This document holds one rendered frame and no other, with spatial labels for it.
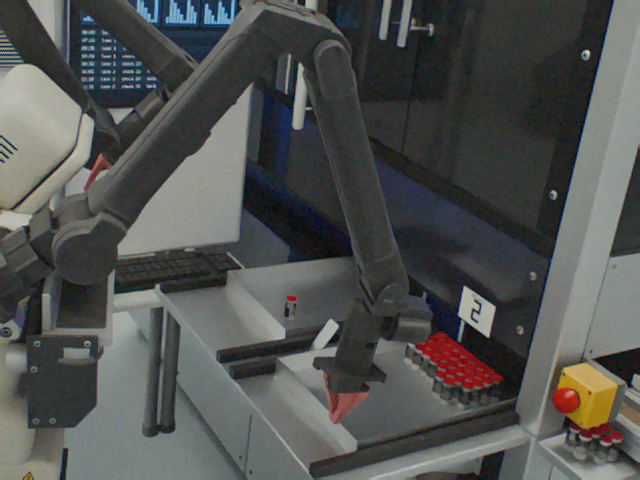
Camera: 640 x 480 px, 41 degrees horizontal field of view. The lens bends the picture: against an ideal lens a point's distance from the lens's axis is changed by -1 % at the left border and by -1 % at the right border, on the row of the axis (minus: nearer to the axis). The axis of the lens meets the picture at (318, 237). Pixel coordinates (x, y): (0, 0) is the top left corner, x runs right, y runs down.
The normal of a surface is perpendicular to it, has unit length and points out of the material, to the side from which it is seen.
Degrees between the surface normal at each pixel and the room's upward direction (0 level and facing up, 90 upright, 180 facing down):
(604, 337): 90
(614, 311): 90
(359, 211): 99
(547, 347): 90
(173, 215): 90
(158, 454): 0
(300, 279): 0
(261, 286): 0
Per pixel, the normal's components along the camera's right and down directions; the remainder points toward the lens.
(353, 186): 0.22, 0.54
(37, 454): 0.25, -0.90
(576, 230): -0.86, 0.10
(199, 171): 0.50, 0.39
